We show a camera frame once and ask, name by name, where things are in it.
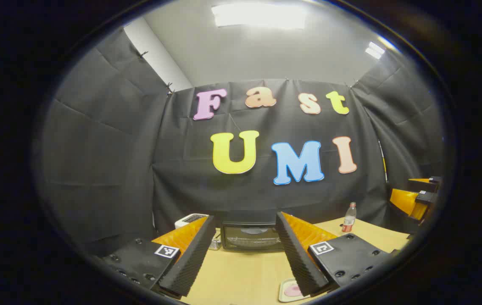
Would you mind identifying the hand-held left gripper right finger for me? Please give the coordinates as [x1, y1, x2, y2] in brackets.
[276, 212, 398, 298]

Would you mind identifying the small ceiling light panel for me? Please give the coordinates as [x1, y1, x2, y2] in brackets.
[365, 41, 386, 60]

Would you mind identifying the clear plastic water bottle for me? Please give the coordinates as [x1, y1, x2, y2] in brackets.
[342, 202, 357, 233]

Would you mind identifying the white toaster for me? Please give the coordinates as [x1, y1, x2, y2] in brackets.
[175, 213, 209, 230]

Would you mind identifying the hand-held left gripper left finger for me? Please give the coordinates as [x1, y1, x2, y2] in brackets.
[97, 215, 217, 298]

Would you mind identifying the black electric oven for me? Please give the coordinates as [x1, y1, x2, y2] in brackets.
[220, 221, 284, 253]

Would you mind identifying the cream square plate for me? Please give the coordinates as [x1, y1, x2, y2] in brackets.
[278, 277, 311, 303]

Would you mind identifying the large ceiling light panel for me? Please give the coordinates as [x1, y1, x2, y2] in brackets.
[211, 3, 309, 29]

